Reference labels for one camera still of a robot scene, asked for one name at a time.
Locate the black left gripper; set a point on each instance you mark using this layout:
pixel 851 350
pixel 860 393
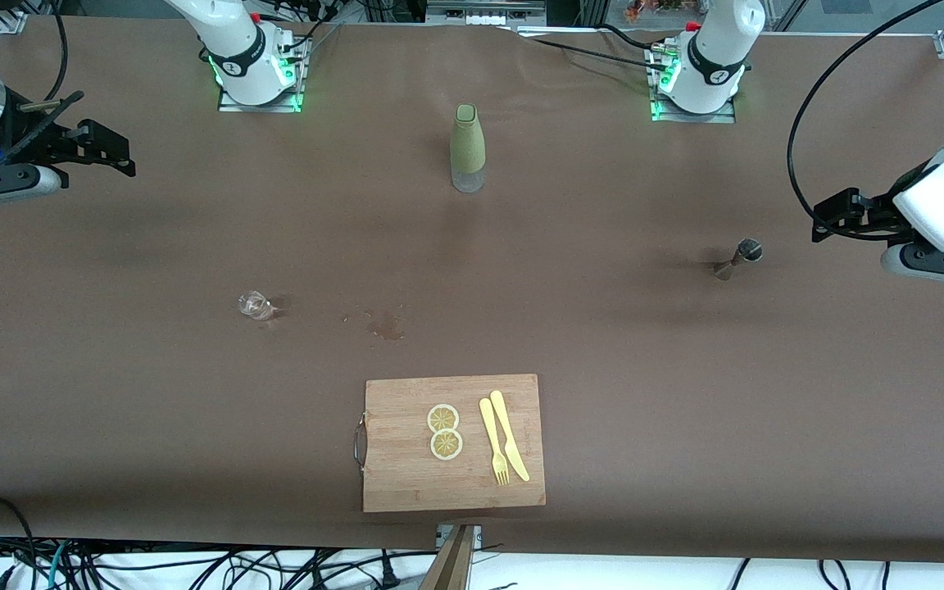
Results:
pixel 872 212

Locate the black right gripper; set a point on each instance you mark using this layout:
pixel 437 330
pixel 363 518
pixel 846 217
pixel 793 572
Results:
pixel 39 138

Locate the steel hourglass jigger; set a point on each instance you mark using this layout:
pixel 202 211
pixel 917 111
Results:
pixel 746 250

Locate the small clear glass cup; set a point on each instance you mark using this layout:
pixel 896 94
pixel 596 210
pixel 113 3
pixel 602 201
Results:
pixel 252 305

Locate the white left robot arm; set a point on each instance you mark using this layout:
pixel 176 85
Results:
pixel 714 57

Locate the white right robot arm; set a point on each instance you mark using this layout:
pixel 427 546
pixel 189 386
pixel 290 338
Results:
pixel 234 41

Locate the brown table cover sheet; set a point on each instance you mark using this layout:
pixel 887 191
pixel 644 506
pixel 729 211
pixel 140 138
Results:
pixel 644 369

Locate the colourful packaged items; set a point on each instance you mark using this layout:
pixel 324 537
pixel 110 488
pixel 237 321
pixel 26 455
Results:
pixel 652 8

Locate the green sleeved glass bottle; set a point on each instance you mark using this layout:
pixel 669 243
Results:
pixel 467 139

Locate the yellow plastic knife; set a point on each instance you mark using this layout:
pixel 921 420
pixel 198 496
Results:
pixel 509 434

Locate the grey equipment box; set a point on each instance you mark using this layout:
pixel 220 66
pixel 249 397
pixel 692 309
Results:
pixel 480 12

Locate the yellow plastic fork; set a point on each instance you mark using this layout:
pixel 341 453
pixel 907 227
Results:
pixel 492 438

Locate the lemon slice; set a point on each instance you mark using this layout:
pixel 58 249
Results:
pixel 446 445
pixel 443 418

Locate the wooden cutting board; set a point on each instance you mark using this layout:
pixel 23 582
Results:
pixel 406 475

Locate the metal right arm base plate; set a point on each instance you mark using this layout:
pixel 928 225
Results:
pixel 259 108

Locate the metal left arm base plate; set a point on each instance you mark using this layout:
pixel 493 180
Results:
pixel 693 118

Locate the metal bracket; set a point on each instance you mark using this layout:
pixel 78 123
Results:
pixel 477 534

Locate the brown slanted post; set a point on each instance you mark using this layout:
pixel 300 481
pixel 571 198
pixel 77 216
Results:
pixel 451 565

